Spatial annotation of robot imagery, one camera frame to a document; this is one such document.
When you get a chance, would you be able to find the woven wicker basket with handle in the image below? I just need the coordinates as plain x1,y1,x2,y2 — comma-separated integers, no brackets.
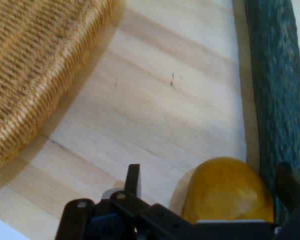
0,0,127,171

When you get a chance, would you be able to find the green cucumber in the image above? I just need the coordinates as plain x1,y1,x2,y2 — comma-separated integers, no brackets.
243,0,300,226

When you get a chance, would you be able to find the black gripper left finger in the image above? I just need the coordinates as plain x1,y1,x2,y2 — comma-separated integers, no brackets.
55,164,188,240

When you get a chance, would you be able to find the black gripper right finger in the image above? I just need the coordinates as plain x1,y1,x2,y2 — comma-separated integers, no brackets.
274,161,300,240

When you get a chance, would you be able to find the yellow lemon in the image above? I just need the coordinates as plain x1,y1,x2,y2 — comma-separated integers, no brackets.
181,156,276,224

